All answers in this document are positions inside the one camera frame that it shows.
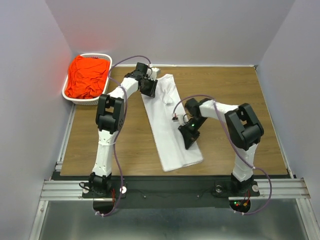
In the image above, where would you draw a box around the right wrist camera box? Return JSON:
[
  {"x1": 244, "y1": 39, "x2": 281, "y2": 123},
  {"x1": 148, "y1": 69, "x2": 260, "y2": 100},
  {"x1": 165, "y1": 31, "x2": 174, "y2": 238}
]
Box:
[{"x1": 171, "y1": 113, "x2": 189, "y2": 126}]

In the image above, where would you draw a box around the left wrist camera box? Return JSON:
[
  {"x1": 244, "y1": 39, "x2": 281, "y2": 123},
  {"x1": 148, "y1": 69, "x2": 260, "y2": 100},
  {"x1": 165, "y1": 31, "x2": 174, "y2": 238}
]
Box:
[{"x1": 146, "y1": 67, "x2": 161, "y2": 81}]

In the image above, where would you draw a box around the aluminium frame rail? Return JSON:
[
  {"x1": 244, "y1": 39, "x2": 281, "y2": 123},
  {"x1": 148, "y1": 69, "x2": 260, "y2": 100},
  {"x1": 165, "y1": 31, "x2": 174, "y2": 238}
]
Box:
[{"x1": 28, "y1": 104, "x2": 86, "y2": 240}]

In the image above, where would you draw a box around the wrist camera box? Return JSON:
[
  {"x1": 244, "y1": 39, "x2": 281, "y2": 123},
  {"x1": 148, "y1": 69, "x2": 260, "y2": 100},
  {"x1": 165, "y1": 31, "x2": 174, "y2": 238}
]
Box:
[
  {"x1": 146, "y1": 67, "x2": 161, "y2": 81},
  {"x1": 171, "y1": 113, "x2": 189, "y2": 126}
]

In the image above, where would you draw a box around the white t shirt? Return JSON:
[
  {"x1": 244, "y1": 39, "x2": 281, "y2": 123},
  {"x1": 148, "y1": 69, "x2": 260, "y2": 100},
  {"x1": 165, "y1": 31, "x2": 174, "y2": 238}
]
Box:
[{"x1": 141, "y1": 74, "x2": 204, "y2": 172}]

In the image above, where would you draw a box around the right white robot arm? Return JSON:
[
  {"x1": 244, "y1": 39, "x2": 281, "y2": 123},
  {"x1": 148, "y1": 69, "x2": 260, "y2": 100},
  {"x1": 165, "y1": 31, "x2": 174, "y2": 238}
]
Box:
[{"x1": 172, "y1": 95, "x2": 264, "y2": 195}]

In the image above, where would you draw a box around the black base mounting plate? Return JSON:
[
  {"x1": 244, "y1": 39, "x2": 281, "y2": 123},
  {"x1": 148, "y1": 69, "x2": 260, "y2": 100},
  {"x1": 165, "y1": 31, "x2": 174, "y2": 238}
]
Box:
[{"x1": 51, "y1": 174, "x2": 261, "y2": 210}]

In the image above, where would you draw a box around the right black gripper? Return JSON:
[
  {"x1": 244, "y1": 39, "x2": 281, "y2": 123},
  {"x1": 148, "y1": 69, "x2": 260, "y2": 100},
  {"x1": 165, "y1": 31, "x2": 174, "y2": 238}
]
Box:
[{"x1": 178, "y1": 116, "x2": 208, "y2": 149}]

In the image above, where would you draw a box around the white plastic laundry basket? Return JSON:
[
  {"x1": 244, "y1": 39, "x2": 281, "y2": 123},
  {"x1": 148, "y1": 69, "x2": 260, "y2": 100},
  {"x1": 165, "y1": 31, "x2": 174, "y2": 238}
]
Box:
[{"x1": 61, "y1": 52, "x2": 113, "y2": 106}]

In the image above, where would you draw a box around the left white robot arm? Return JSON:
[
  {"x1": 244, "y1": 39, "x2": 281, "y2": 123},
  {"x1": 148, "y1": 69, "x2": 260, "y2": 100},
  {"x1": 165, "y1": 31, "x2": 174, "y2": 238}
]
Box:
[{"x1": 85, "y1": 62, "x2": 160, "y2": 197}]

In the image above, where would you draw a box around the orange t shirt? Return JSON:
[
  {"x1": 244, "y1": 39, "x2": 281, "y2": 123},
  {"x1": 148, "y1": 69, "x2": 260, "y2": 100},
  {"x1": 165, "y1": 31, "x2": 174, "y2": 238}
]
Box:
[{"x1": 64, "y1": 54, "x2": 111, "y2": 100}]

